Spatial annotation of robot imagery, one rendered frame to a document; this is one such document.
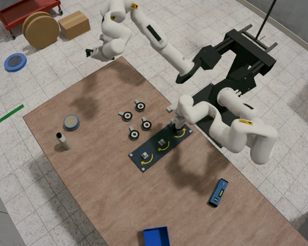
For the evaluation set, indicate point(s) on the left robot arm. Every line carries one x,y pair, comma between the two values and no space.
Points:
242,132

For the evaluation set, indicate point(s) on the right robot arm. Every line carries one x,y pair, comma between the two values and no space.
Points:
115,36

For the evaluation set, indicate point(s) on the white plastic bottle with black cap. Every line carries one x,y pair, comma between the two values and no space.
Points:
64,142

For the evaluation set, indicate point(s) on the blue box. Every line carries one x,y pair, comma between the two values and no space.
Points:
156,237

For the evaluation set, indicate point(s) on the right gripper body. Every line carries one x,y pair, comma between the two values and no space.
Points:
97,55

